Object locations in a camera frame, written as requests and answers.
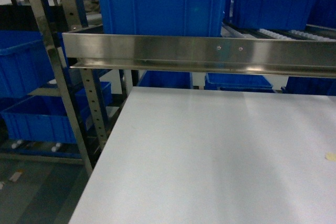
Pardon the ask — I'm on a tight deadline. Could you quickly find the blue bin bottom left shelf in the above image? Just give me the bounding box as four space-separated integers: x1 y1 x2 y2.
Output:
0 81 113 144

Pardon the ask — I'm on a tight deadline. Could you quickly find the blue bin shelf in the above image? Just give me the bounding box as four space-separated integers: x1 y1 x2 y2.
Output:
0 81 113 144
1 30 55 98

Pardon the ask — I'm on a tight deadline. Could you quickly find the blue bin lower left shelf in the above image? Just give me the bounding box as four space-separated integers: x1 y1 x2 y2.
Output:
1 30 55 98

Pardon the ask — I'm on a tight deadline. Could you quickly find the large blue bin left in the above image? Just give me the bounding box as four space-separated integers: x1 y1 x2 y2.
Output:
99 0 225 37

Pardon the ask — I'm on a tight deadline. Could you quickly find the small blue bin centre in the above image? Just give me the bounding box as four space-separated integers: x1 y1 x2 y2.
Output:
224 0 316 30

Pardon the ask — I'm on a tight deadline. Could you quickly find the steel perforated rack upright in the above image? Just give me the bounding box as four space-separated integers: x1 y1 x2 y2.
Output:
29 0 98 175

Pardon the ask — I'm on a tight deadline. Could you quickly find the stainless steel shelf rail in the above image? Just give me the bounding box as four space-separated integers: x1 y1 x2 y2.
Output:
63 33 335 78

